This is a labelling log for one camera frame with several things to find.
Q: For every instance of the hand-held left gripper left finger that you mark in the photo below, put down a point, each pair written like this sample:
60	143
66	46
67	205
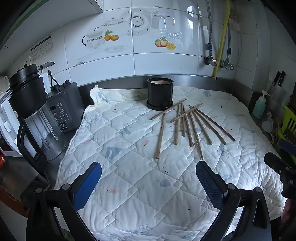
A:
89	183

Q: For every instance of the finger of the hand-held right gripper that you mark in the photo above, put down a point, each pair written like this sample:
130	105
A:
286	147
274	162

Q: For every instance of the person's right hand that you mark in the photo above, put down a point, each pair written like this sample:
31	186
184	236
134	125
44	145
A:
287	209

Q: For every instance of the white round object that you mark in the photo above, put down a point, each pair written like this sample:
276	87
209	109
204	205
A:
268	124

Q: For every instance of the metal water valve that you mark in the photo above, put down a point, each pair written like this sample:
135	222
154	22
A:
209	60
227	66

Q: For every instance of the wall cabinet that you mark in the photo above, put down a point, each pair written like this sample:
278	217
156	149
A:
96	5

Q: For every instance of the white kitchen appliance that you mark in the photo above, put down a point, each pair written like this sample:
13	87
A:
7	125

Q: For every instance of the grey blender base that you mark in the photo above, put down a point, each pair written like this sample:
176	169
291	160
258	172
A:
64	106

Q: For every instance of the white wall label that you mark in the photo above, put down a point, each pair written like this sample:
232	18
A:
42	49

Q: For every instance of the black ribbed chopstick holder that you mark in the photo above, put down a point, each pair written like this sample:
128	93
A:
160	95

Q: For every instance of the white wall socket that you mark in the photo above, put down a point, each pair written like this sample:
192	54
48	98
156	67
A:
27	61

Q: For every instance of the teal soap pump bottle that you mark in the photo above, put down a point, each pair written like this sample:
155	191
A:
258	107

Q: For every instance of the small white wall outlet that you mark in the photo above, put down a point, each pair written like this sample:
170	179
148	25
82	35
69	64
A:
234	22

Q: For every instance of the green plastic rack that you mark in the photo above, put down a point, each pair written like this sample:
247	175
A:
288	122

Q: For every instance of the white quilted mat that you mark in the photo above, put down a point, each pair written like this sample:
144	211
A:
138	185

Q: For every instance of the bunch of wooden chopsticks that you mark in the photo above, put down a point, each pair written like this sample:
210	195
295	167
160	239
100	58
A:
185	113

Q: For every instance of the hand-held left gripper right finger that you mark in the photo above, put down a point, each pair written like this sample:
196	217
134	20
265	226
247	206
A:
209	183

